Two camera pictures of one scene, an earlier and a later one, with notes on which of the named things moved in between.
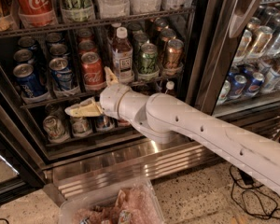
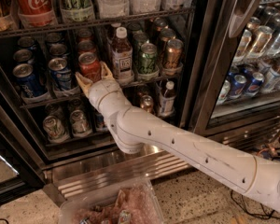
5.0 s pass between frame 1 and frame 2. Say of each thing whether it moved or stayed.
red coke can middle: stayed
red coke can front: stayed
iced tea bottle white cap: stayed
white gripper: moved
